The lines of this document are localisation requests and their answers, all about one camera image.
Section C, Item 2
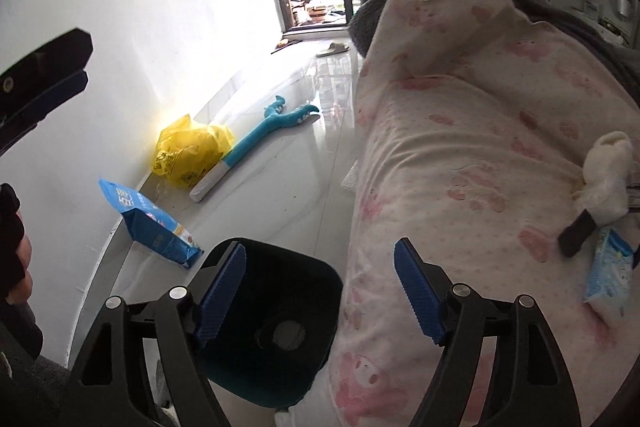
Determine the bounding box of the bubble wrap sheet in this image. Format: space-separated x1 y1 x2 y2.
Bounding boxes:
342 161 362 192

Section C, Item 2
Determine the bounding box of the small black flat item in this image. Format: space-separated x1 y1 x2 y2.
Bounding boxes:
557 207 597 258

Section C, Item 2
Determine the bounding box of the yellow plastic bag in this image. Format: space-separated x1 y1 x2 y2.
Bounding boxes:
151 114 235 190

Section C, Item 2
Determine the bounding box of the black trash bin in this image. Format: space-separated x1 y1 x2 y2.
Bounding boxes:
200 237 344 411

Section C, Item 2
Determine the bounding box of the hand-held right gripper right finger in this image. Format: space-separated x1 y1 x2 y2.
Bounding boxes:
394 238 583 427

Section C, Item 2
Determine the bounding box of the blue wet wipe packet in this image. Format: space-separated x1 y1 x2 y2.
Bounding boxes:
583 227 640 324

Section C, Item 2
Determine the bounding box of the teal dinosaur grabber toy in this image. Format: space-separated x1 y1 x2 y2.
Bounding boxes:
189 95 321 202

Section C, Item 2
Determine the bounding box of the grey fleece blanket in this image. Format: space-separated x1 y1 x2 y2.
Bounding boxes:
347 0 640 88

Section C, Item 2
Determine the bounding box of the person's dark grey clothing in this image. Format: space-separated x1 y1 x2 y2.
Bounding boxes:
0 299 73 427

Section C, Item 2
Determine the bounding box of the pink printed blanket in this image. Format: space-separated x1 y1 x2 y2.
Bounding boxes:
327 0 640 427

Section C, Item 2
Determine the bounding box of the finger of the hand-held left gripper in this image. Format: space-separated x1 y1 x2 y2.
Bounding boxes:
0 28 94 108
0 70 89 154

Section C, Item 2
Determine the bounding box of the pale green slipper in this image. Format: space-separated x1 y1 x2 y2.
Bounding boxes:
315 42 352 58

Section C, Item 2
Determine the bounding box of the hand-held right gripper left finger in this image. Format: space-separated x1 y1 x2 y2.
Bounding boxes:
65 237 247 427

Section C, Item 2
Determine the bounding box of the blue pet food bag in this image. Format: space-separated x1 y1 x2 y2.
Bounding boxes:
98 178 204 269

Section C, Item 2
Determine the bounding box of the white crumpled tissue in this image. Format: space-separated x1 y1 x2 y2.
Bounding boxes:
571 131 634 224

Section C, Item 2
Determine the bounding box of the dark flat floor item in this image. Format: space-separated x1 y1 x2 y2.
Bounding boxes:
270 38 304 56

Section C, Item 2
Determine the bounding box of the person's left hand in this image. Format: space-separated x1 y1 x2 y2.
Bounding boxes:
0 183 33 305

